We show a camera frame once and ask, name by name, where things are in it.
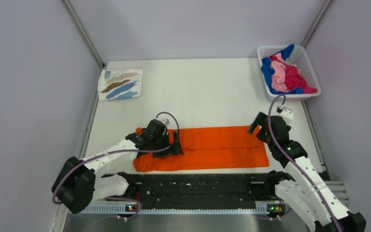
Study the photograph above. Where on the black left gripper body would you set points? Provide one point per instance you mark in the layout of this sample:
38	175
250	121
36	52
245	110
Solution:
163	141

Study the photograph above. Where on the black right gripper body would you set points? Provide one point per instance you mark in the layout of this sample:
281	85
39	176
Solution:
262	135

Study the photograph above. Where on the orange t shirt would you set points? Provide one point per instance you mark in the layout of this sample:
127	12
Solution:
210	148

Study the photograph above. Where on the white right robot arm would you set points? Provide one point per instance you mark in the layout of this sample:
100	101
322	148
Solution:
299	184

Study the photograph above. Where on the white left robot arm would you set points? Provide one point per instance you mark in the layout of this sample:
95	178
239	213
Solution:
83	181

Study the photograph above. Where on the light pink t shirt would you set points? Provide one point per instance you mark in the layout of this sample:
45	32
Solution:
285	76

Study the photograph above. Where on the magenta t shirt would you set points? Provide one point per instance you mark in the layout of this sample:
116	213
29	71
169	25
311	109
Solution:
301	86

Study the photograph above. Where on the blue t shirt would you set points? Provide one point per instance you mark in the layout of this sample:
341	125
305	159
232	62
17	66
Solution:
264	53

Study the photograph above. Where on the white plastic laundry basket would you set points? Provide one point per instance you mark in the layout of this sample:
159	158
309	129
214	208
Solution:
300	59

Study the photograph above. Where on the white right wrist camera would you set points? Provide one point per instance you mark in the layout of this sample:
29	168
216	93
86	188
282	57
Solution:
285	113

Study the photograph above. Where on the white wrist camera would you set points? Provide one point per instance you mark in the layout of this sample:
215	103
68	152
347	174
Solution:
285	113
165	121

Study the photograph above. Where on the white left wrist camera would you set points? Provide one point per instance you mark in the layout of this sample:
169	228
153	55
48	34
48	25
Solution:
165	121

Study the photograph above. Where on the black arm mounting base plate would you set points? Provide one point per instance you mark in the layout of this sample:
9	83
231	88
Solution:
201	191

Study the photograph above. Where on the aluminium frame rail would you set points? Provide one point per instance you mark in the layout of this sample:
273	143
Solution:
127	206

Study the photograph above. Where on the left corner aluminium post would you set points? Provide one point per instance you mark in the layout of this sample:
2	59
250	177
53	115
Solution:
83	32

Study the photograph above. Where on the corner aluminium post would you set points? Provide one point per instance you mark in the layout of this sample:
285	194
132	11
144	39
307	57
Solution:
83	32
320	15

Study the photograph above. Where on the right corner aluminium post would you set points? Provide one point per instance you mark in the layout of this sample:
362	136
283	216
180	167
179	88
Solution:
320	15

